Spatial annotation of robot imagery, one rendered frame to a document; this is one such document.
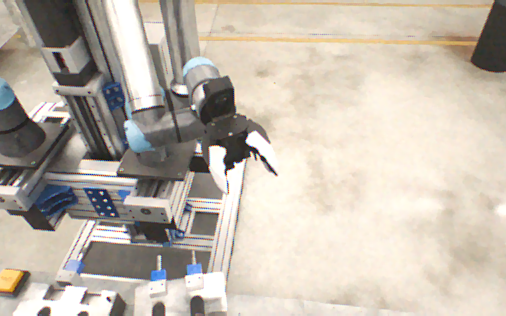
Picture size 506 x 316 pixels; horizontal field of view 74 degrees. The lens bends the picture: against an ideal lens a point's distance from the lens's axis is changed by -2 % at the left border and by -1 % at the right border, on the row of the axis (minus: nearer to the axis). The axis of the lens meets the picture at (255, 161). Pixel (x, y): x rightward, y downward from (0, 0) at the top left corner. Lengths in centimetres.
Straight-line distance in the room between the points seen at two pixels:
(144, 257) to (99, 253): 25
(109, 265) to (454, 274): 191
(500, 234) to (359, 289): 102
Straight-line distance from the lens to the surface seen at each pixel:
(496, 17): 411
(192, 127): 76
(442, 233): 246
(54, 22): 110
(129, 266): 193
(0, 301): 136
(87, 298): 115
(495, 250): 255
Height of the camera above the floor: 183
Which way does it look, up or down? 46 degrees down
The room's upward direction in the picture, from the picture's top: straight up
